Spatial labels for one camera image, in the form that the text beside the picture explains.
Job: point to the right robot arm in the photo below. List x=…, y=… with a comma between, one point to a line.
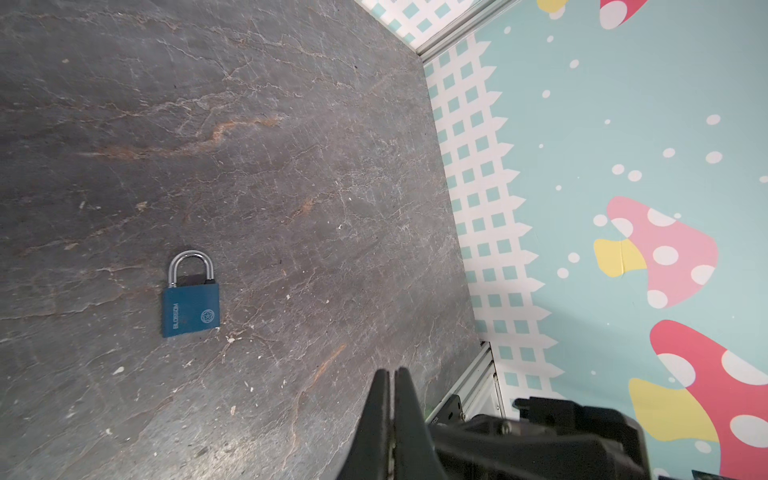
x=551, y=439

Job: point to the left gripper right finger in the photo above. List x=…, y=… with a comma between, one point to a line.
x=414, y=452

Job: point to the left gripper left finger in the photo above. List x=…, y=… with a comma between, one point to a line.
x=369, y=454

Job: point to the blue padlock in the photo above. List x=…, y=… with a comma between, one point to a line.
x=193, y=308

